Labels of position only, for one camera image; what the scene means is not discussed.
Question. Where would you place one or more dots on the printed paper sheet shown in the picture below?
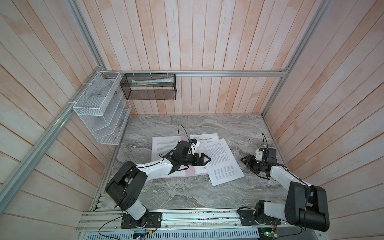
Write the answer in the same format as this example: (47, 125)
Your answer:
(223, 167)
(163, 147)

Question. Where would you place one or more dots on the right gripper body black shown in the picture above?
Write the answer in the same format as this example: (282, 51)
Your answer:
(258, 165)

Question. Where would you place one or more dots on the printed paper sheets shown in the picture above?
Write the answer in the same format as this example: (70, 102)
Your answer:
(203, 139)

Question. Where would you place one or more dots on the aluminium front rail frame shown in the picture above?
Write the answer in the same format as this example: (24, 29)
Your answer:
(189, 224)

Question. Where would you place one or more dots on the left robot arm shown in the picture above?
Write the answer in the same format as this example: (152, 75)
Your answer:
(126, 185)

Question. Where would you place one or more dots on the black mesh wall basket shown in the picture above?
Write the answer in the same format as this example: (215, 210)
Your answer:
(148, 93)

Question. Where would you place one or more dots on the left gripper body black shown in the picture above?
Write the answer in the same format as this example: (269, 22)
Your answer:
(190, 159)

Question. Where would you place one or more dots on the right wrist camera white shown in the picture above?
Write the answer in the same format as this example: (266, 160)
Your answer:
(259, 154)

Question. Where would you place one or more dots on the white wire mesh file rack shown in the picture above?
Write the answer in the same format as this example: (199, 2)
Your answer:
(103, 108)

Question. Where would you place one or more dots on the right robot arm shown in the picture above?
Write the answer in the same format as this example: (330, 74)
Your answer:
(306, 205)

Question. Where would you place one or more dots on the pink file folder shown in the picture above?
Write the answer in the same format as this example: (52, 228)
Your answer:
(189, 172)

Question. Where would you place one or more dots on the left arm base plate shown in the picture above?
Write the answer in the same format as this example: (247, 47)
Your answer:
(148, 220)

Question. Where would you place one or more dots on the paper in black basket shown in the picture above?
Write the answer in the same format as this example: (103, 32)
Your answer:
(159, 82)

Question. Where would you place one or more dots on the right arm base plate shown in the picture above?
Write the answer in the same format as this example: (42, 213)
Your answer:
(250, 217)

